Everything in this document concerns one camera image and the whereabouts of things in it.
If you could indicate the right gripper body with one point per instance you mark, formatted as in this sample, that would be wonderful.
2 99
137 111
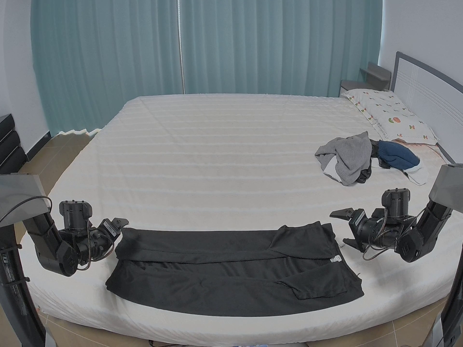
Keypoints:
372 231

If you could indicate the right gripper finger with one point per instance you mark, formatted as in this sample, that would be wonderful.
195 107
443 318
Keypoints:
345 214
353 242

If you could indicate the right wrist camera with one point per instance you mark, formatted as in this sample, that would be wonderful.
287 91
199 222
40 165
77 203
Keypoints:
379 215

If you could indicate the blue-green curtain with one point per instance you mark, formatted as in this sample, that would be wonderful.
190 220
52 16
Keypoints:
108 49
282 31

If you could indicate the black T-shirt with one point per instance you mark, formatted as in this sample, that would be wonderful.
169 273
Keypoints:
217 266

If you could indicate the grey bedside table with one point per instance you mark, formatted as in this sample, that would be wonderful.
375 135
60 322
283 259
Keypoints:
378 71

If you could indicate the dark blue garment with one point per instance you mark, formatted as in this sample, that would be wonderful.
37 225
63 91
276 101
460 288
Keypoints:
398 155

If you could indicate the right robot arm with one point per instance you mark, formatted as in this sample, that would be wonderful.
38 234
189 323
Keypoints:
426 226

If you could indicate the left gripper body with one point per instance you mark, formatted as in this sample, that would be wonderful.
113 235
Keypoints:
105 239

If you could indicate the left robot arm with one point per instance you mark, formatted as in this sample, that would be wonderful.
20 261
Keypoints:
47 244

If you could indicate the grey garment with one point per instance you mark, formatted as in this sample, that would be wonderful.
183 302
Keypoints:
352 154

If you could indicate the bed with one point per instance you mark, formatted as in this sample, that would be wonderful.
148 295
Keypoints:
217 139

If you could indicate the black chest of drawers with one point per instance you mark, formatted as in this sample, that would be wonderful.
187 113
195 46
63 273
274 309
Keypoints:
11 146

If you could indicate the white printed pillow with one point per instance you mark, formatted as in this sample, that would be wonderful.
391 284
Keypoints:
390 116

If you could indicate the white knit garment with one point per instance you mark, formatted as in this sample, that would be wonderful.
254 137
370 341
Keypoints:
417 175

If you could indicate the black garment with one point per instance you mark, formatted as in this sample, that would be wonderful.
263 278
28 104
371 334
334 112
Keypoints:
363 175

